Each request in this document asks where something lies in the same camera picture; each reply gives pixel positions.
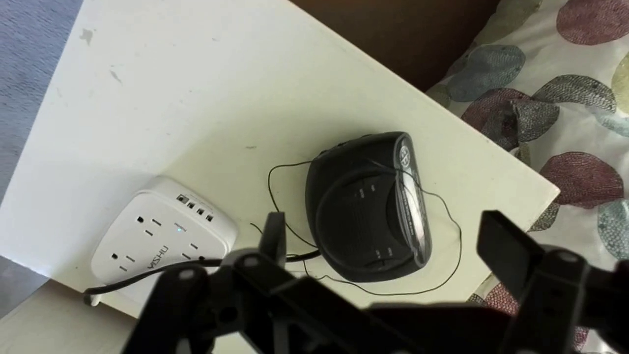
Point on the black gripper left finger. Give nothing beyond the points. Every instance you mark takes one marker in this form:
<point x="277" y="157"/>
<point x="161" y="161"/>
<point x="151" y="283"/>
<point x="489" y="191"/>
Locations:
<point x="271" y="232"/>

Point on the black alarm clock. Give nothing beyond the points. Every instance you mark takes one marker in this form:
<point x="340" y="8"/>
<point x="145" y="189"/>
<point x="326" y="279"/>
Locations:
<point x="360" y="208"/>

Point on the floral bedspread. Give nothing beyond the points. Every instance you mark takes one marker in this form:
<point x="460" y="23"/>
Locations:
<point x="576" y="84"/>

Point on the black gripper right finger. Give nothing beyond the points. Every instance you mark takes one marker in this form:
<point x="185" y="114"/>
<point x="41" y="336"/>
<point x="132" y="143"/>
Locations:
<point x="507" y="246"/>

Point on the white nightstand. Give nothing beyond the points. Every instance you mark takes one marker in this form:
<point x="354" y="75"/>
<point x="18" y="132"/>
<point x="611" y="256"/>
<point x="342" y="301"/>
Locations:
<point x="228" y="98"/>

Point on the white power strip device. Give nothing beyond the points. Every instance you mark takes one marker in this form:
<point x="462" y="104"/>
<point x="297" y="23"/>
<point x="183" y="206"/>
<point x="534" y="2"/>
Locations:
<point x="157" y="228"/>

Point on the brown wooden bed rail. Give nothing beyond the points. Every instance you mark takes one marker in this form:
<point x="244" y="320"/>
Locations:
<point x="405" y="31"/>

